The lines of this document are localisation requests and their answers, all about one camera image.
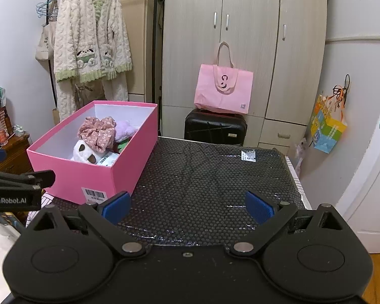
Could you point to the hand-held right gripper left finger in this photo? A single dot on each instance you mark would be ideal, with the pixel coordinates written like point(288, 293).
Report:
point(115, 208)

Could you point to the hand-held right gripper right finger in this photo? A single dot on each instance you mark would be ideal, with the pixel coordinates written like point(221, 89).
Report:
point(260, 207)

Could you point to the pink cardboard box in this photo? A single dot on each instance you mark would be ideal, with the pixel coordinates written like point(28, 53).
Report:
point(120, 177)

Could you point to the large blue white packet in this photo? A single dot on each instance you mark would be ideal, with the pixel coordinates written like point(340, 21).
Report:
point(107, 160)

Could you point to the pink strawberry plush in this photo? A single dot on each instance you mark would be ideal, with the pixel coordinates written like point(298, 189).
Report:
point(122, 146)

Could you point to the white plush toy brown ears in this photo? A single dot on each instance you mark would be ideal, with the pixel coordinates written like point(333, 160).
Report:
point(84, 153)

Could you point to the pink floral scrunchie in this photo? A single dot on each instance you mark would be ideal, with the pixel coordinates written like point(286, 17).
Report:
point(96, 133)

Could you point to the lilac plush toy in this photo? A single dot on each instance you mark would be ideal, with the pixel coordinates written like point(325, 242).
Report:
point(125, 129)

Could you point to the wooden nightstand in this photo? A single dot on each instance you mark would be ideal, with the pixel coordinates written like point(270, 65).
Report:
point(17, 155)

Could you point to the orange drink bottle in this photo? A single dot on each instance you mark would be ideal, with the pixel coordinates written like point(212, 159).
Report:
point(1, 134)

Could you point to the white label sticker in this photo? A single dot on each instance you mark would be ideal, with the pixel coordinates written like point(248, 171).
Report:
point(248, 155)

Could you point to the black bubble wrap sheet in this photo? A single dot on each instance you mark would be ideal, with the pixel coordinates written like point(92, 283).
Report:
point(202, 190)

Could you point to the black suitcase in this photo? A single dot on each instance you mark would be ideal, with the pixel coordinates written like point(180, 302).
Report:
point(215, 129)

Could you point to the colourful paper bag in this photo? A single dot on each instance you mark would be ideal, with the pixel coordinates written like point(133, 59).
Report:
point(327, 129)

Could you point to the white door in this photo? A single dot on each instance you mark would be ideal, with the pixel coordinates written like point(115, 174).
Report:
point(376, 202)

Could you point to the canvas tote bag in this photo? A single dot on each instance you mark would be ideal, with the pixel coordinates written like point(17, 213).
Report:
point(44, 47)

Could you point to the pink tote bag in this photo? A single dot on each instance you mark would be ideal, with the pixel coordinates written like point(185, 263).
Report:
point(223, 91)

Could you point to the cream fluffy robe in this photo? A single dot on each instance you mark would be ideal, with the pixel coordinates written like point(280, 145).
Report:
point(82, 38)

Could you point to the bunch of clothes hangers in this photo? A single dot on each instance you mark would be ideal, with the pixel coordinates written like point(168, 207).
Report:
point(46, 6)

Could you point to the grey wooden wardrobe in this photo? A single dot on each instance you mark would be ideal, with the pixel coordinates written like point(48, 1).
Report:
point(247, 6)

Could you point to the beige cabinet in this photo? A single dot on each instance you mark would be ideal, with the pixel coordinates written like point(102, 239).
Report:
point(136, 6)

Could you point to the black wall hook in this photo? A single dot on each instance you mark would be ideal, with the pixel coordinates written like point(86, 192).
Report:
point(346, 85)

